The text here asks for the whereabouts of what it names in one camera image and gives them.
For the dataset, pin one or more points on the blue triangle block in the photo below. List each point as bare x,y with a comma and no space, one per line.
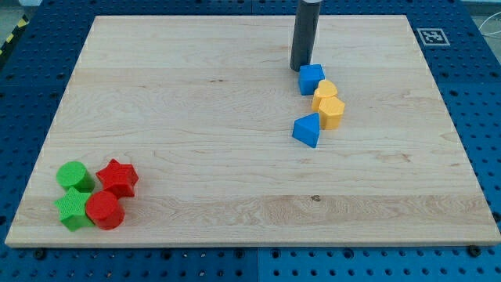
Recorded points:
307,129

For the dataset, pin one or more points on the yellow heart block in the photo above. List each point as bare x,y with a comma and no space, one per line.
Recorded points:
325,89

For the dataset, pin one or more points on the black bolt front right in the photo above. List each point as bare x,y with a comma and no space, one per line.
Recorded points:
474,251

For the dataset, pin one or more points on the green cylinder block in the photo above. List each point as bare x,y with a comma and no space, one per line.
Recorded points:
75,174

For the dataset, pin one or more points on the red cylinder block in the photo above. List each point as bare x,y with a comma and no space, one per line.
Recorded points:
105,211

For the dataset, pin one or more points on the blue cube block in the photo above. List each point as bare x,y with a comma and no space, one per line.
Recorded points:
309,78

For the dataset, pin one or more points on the red star block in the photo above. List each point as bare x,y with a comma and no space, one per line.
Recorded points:
118,178

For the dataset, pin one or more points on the yellow black hazard tape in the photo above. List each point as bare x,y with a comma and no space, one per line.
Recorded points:
15,35

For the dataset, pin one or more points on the black bolt front left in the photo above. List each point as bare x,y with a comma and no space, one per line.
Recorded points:
39,253

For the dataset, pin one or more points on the green star block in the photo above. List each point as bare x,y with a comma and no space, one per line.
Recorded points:
72,212

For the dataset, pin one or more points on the yellow hexagon block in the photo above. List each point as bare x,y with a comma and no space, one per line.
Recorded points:
331,111

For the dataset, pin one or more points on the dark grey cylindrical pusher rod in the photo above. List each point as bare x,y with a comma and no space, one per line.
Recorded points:
305,25

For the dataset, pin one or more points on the light wooden board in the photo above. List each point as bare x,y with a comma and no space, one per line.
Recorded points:
203,107

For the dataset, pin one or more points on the white fiducial marker tag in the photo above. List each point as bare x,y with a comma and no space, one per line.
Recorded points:
433,37

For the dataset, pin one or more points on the black bolt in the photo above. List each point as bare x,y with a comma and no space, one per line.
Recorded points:
39,253
474,251

